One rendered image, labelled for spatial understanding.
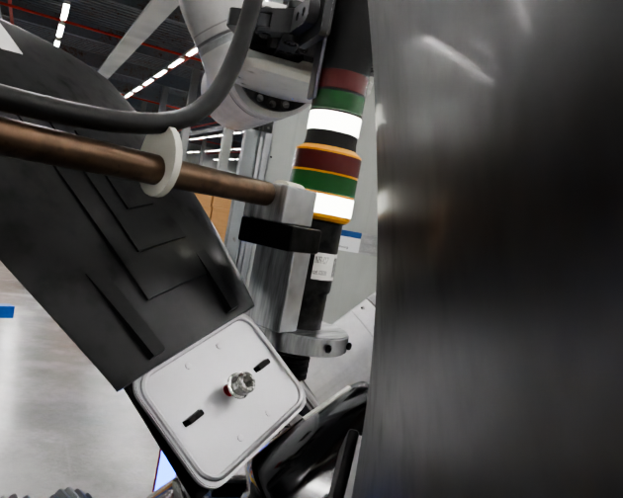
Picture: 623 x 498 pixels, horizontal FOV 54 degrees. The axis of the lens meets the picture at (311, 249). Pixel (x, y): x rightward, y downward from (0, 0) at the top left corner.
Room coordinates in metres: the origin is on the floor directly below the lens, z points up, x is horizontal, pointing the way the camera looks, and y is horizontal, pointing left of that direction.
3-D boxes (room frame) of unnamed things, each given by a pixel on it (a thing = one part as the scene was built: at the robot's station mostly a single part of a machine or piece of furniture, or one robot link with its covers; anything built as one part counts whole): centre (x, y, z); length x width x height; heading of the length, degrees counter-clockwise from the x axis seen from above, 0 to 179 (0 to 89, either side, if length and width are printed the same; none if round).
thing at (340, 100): (0.39, 0.00, 1.42); 0.03 x 0.03 x 0.01
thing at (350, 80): (0.39, 0.00, 1.44); 0.03 x 0.03 x 0.01
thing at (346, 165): (0.39, 0.00, 1.38); 0.04 x 0.04 x 0.01
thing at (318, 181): (0.39, 0.00, 1.37); 0.04 x 0.04 x 0.01
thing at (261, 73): (0.49, 0.04, 1.47); 0.11 x 0.10 x 0.07; 21
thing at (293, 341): (0.39, 0.01, 1.31); 0.09 x 0.07 x 0.10; 146
